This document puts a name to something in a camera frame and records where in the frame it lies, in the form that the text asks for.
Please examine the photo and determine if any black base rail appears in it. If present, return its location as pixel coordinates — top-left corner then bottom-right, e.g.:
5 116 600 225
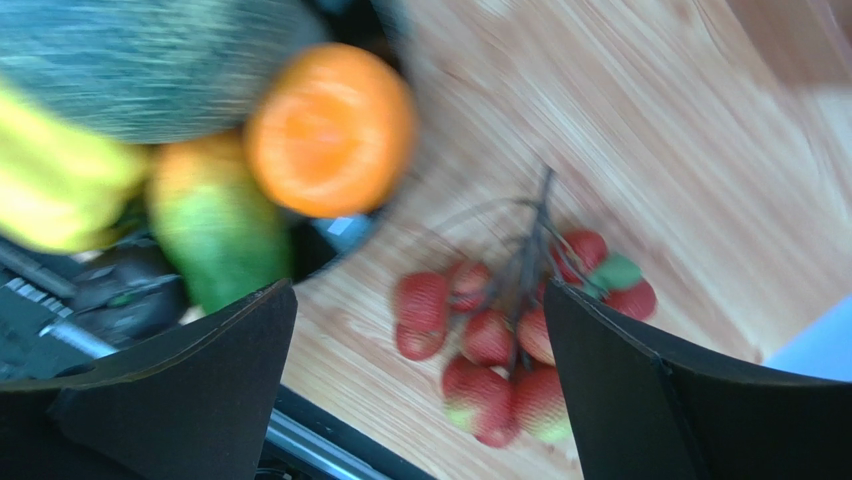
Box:
1 241 424 479

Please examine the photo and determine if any fake green orange mango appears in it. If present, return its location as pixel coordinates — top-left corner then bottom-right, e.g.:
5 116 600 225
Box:
146 130 293 314

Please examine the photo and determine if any fake green netted melon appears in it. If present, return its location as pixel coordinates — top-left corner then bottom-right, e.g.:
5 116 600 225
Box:
1 1 330 143

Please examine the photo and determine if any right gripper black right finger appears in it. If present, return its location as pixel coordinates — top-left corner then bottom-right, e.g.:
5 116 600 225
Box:
544 280 851 479

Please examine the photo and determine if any black rimmed plate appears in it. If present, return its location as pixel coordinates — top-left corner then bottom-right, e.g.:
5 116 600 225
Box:
279 1 410 284

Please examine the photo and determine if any fake yellow bell pepper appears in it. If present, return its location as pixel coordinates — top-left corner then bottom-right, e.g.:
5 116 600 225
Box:
1 84 153 255

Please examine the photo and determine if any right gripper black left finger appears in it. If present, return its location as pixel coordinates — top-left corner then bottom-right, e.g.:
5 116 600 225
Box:
1 281 298 479

